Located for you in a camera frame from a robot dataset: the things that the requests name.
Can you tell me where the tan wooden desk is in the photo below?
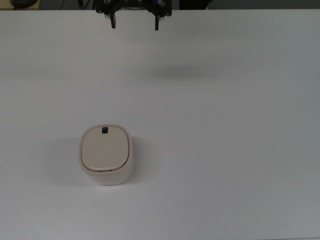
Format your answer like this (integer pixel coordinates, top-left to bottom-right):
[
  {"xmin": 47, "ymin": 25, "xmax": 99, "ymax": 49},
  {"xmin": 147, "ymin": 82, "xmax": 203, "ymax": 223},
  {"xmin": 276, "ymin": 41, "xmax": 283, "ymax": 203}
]
[{"xmin": 0, "ymin": 0, "xmax": 41, "ymax": 11}]

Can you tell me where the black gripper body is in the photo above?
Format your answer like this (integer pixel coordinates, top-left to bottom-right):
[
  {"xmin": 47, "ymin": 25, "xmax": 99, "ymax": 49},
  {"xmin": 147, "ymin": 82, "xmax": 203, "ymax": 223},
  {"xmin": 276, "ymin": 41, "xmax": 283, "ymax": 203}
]
[{"xmin": 123, "ymin": 0, "xmax": 148, "ymax": 7}]

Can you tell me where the small white trash can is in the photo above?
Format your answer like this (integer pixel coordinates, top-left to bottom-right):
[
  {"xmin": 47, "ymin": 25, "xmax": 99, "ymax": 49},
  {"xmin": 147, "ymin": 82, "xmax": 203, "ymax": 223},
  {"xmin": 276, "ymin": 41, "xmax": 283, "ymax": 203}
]
[{"xmin": 79, "ymin": 122, "xmax": 134, "ymax": 187}]

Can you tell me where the beige trash can lid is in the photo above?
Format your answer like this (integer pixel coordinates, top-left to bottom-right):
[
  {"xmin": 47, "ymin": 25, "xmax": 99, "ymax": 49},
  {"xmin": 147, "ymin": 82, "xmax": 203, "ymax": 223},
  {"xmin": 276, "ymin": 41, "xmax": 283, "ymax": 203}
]
[{"xmin": 81, "ymin": 124, "xmax": 130, "ymax": 172}]

